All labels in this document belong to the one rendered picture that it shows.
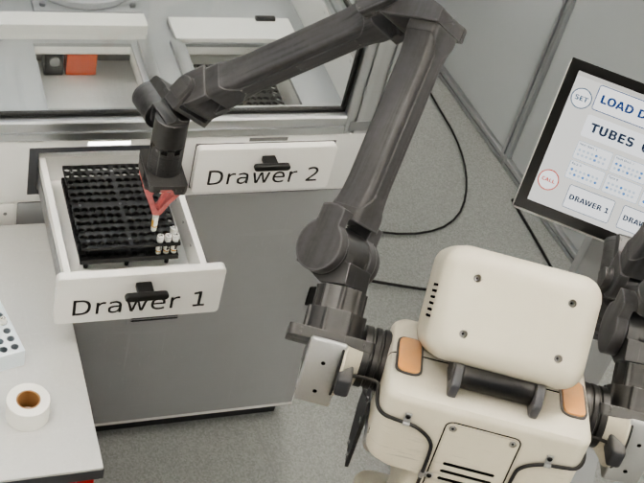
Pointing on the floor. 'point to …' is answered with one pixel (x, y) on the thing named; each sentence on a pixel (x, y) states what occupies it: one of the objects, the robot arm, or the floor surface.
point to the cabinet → (99, 358)
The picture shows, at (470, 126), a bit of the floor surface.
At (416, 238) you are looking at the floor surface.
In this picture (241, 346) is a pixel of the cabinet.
